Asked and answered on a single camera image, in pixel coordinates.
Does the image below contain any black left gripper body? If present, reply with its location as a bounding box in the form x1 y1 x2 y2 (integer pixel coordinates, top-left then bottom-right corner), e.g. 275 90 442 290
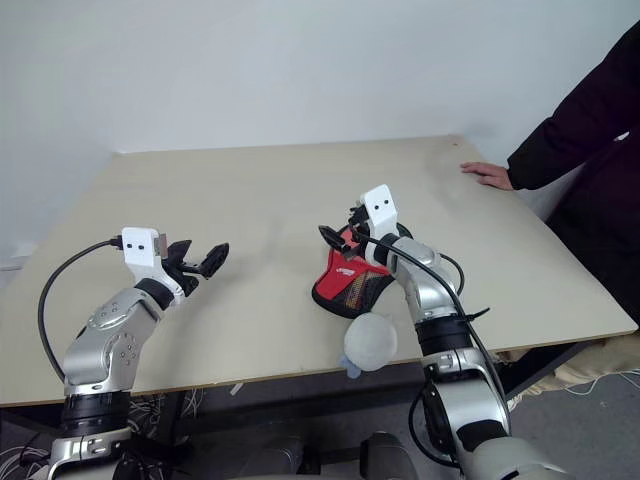
162 244 211 297

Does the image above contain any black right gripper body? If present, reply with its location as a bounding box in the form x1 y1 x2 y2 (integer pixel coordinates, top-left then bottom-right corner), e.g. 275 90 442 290
351 218 375 252

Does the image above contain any white and blue plush ball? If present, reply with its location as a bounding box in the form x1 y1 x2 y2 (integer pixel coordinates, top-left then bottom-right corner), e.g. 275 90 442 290
338 312 399 379

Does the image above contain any bystander bare hand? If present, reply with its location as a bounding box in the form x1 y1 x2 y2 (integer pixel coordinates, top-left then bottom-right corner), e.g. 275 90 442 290
459 160 517 192

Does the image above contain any dark grey rounded shape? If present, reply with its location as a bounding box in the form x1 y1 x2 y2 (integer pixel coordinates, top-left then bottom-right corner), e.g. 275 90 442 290
244 434 307 480
359 432 427 480

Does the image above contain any bystander in dark jacket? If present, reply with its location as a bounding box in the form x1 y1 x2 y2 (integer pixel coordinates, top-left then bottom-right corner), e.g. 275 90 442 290
507 19 640 331

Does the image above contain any beige foam sheet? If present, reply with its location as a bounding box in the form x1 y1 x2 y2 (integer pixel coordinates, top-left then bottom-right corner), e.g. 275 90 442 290
494 339 640 401

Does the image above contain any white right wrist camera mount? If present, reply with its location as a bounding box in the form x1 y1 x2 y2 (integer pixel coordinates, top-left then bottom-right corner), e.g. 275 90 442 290
362 183 402 247

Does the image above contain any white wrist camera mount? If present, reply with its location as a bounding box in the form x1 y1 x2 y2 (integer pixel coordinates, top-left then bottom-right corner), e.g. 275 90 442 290
121 227 187 307
362 183 402 247

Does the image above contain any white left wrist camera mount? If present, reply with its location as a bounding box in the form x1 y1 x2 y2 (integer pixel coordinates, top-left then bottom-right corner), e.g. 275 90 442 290
121 227 187 307

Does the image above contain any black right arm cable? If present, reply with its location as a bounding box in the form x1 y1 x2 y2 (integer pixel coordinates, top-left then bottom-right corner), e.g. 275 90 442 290
349 227 511 469

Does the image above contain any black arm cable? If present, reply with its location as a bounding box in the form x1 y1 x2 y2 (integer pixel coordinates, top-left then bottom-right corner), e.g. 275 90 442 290
38 238 126 384
349 227 511 469

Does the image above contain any white floor cable tangle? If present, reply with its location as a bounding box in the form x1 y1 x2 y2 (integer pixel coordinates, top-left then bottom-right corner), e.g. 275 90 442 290
127 389 206 442

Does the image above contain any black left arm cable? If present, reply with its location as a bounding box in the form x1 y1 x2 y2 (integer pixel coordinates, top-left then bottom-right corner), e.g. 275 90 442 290
38 238 126 384

